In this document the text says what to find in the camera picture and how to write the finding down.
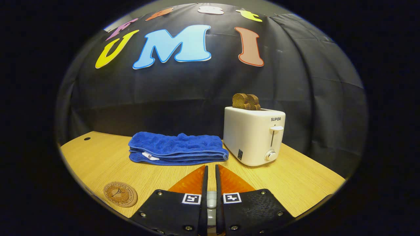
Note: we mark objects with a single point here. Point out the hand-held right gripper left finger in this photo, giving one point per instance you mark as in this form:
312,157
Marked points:
204,186

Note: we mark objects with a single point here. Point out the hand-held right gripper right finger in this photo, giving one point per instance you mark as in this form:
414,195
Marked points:
218,186

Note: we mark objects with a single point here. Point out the round cork coaster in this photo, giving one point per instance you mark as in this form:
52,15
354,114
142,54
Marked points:
120,194

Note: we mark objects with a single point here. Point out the folded blue towel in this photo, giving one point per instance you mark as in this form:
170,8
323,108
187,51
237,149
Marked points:
177,147

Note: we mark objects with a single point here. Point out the white toaster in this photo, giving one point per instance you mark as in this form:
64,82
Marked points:
252,137

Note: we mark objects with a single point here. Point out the brown toast slice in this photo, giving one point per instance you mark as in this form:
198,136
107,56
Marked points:
255,102
240,101

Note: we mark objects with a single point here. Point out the black backdrop cloth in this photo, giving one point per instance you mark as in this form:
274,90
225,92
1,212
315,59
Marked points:
311,82

